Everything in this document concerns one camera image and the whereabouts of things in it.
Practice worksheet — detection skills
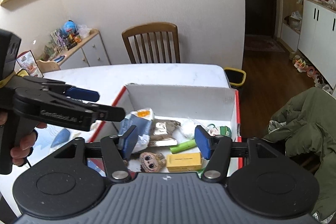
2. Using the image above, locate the blue globe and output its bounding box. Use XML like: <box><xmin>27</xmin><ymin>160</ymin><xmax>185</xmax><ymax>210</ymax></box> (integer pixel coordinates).
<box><xmin>62</xmin><ymin>20</ymin><xmax>77</xmax><ymax>36</ymax></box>

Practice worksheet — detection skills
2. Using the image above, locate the olive green jacket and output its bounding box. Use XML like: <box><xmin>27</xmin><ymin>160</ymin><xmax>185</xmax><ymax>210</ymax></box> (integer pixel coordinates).
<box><xmin>263</xmin><ymin>87</ymin><xmax>335</xmax><ymax>223</ymax></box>

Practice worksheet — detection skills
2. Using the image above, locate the green tube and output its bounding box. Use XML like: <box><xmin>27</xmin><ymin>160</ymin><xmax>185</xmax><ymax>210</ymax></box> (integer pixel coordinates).
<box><xmin>170</xmin><ymin>139</ymin><xmax>197</xmax><ymax>154</ymax></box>

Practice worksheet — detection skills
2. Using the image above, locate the silver foil packet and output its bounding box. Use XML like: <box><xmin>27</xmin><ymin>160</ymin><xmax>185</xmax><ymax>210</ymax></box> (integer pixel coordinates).
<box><xmin>148</xmin><ymin>119</ymin><xmax>181</xmax><ymax>147</ymax></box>

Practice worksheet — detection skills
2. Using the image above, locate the white wall cabinet unit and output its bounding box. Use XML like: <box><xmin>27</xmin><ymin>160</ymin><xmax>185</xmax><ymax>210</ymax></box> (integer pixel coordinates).
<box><xmin>279</xmin><ymin>0</ymin><xmax>335</xmax><ymax>88</ymax></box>

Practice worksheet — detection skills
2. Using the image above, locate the yellow black trash bin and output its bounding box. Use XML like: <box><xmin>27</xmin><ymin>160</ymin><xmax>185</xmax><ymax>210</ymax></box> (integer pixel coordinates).
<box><xmin>224</xmin><ymin>67</ymin><xmax>247</xmax><ymax>88</ymax></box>

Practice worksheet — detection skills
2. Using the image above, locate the pair of children's shoes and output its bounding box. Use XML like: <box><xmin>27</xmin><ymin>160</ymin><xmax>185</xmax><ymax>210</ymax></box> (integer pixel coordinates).
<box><xmin>292</xmin><ymin>55</ymin><xmax>309</xmax><ymax>73</ymax></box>

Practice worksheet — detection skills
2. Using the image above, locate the yellow small box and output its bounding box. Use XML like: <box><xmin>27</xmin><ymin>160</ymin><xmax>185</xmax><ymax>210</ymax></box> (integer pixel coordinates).
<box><xmin>166</xmin><ymin>152</ymin><xmax>202</xmax><ymax>172</ymax></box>

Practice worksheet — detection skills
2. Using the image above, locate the blonde doll head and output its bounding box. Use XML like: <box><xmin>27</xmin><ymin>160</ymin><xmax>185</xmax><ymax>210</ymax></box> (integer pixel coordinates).
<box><xmin>139</xmin><ymin>152</ymin><xmax>166</xmax><ymax>173</ymax></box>

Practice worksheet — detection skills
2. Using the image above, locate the white plastic bag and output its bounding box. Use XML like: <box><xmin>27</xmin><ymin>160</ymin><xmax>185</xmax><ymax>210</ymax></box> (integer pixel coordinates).
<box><xmin>179</xmin><ymin>118</ymin><xmax>199</xmax><ymax>140</ymax></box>

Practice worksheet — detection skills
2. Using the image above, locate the red printed paper bag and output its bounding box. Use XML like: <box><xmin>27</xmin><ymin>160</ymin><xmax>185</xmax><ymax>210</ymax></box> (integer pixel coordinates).
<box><xmin>17</xmin><ymin>51</ymin><xmax>43</xmax><ymax>78</ymax></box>

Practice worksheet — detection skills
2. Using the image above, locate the brown wooden chair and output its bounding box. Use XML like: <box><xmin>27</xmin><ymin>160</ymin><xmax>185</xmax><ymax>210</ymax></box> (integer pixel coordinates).
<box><xmin>121</xmin><ymin>22</ymin><xmax>181</xmax><ymax>64</ymax></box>

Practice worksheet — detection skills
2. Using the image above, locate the person's left hand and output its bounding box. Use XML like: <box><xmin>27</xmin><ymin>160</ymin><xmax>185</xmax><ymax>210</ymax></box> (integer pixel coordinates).
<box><xmin>0</xmin><ymin>112</ymin><xmax>48</xmax><ymax>167</ymax></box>

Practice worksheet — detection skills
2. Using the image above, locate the white wooden sideboard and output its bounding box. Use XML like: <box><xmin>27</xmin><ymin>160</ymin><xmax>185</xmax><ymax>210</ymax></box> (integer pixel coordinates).
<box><xmin>37</xmin><ymin>29</ymin><xmax>111</xmax><ymax>73</ymax></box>

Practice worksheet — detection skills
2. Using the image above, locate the blue white tissue pack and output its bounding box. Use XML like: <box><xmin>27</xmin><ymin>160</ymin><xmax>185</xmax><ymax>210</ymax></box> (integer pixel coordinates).
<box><xmin>118</xmin><ymin>108</ymin><xmax>154</xmax><ymax>159</ymax></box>

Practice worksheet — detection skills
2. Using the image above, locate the green haired cartoon badge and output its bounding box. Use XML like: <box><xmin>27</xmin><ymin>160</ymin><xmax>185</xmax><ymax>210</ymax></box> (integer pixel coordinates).
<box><xmin>207</xmin><ymin>124</ymin><xmax>232</xmax><ymax>138</ymax></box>

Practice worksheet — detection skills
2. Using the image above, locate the red and white cardboard box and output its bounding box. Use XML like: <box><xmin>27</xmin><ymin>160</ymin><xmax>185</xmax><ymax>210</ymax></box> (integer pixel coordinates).
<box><xmin>88</xmin><ymin>84</ymin><xmax>244</xmax><ymax>177</ymax></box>

